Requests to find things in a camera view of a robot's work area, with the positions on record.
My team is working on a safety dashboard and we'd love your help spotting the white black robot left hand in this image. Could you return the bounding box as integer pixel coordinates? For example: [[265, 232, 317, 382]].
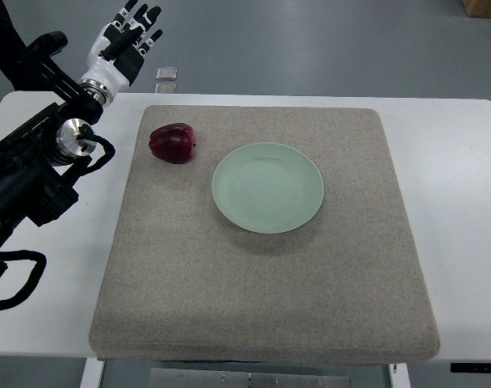
[[80, 1, 162, 107]]

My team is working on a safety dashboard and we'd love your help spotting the dark red apple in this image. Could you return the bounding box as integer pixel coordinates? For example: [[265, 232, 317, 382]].
[[148, 123, 196, 164]]

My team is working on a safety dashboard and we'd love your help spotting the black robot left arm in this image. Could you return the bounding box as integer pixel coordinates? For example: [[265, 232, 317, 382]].
[[0, 1, 114, 247]]

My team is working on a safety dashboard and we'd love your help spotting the light green plate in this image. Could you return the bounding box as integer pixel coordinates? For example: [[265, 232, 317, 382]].
[[212, 142, 325, 234]]

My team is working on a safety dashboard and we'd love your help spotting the upper clear floor marker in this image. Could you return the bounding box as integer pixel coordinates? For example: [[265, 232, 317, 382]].
[[155, 66, 178, 81]]

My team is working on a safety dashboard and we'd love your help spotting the clear floor marker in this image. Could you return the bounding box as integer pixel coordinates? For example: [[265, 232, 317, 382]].
[[155, 82, 177, 94], [155, 66, 178, 81]]

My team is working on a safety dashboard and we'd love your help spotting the lower clear floor marker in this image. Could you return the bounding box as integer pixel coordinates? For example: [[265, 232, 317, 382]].
[[155, 82, 177, 94]]

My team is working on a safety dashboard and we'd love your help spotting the beige fabric cushion mat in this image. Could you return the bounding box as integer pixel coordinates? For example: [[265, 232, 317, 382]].
[[89, 105, 440, 365]]

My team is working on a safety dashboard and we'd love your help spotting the brown cardboard box corner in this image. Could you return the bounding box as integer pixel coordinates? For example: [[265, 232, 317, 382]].
[[462, 0, 491, 19]]

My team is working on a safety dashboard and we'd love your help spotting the black table control panel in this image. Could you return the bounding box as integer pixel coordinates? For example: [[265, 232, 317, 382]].
[[450, 363, 491, 374]]

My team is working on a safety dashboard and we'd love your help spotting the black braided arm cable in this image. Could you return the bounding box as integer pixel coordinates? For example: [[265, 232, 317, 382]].
[[0, 249, 48, 312]]

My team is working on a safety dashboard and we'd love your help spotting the white table leg frame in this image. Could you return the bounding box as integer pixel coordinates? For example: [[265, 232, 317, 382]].
[[79, 358, 105, 388]]

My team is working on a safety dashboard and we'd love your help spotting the metal base plate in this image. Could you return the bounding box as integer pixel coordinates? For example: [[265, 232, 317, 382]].
[[149, 368, 351, 388]]

